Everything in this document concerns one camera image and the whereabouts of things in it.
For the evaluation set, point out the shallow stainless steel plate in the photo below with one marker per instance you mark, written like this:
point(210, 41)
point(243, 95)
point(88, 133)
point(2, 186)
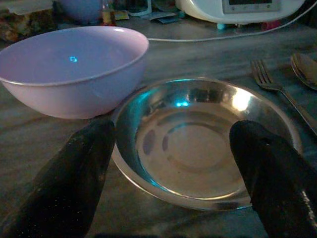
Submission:
point(193, 148)

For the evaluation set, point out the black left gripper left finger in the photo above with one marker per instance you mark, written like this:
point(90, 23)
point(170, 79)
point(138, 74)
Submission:
point(67, 178)

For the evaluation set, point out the stainless steel spoon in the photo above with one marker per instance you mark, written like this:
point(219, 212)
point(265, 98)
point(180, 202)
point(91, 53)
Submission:
point(305, 70)

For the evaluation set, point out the stainless steel fork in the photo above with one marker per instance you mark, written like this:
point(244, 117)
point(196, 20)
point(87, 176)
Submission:
point(277, 86)

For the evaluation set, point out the pink plastic bowl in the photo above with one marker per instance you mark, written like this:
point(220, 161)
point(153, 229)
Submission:
point(74, 74)

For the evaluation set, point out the small glass bottle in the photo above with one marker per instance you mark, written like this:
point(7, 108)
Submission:
point(108, 13)

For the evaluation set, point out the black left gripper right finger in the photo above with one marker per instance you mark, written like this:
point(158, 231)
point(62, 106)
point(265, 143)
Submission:
point(275, 178)

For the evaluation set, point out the brown patterned box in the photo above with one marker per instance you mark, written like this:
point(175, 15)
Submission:
point(26, 21)

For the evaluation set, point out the lilac plastic bowl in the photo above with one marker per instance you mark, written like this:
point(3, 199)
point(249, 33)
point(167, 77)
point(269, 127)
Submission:
point(80, 10)

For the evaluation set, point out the white kitchen appliance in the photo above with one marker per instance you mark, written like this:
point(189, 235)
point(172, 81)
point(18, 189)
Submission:
point(242, 10)

